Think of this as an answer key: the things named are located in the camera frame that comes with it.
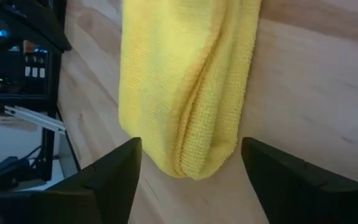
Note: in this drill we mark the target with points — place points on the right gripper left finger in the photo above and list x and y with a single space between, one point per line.
89 193

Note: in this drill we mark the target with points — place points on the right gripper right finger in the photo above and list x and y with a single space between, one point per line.
306 193

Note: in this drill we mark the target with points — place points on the yellow microfiber towel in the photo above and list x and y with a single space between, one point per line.
182 93

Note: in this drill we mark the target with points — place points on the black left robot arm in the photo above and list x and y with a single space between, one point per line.
17 18

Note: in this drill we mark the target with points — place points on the blue lit device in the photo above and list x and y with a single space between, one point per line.
0 32

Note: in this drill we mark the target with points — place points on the silver aluminium bracket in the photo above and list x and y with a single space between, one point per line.
36 119

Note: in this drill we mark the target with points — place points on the black metal table frame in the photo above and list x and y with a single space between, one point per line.
53 87

